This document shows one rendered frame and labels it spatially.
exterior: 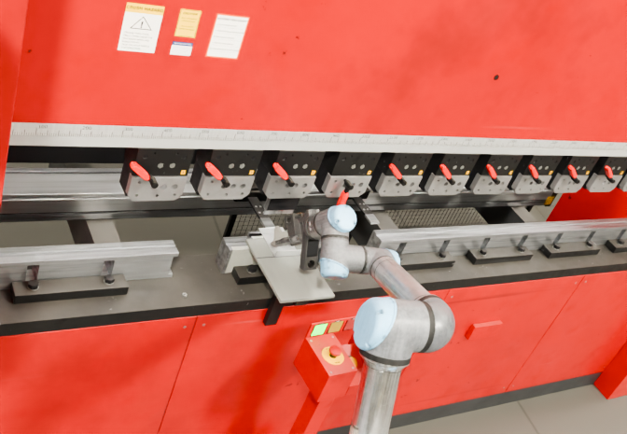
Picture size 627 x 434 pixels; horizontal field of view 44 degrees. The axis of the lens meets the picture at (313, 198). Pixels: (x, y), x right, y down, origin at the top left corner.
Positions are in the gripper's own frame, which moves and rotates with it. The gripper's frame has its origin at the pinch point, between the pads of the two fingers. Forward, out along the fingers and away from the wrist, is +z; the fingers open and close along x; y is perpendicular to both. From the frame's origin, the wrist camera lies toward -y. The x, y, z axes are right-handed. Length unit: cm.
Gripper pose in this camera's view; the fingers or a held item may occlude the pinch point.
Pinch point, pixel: (283, 245)
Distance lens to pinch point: 234.8
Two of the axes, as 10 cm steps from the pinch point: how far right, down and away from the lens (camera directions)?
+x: -8.5, 0.2, -5.3
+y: -1.2, -9.8, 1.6
